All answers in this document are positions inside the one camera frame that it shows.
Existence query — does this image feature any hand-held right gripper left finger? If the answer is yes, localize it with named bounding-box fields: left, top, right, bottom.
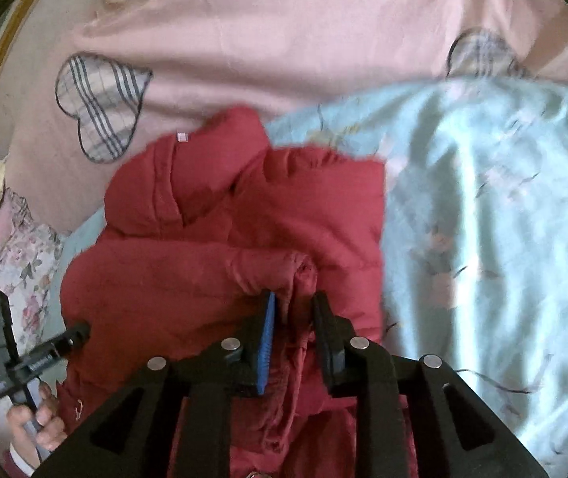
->
left=30, top=290, right=278, bottom=478

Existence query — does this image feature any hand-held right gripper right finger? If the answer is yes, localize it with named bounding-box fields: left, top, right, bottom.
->
left=312, top=292, right=554, bottom=478

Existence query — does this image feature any red quilted jacket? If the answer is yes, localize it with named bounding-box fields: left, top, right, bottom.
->
left=58, top=104, right=389, bottom=478

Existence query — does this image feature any person's left hand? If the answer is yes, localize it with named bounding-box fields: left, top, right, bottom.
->
left=6, top=382, right=68, bottom=459

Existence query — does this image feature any white floral pillow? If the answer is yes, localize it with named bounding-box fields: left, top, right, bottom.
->
left=0, top=186, right=68, bottom=409

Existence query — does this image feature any light blue floral bedsheet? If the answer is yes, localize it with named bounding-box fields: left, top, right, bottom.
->
left=264, top=76, right=568, bottom=469

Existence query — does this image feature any pink duvet with plaid hearts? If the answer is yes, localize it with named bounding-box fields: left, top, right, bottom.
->
left=2, top=0, right=568, bottom=235

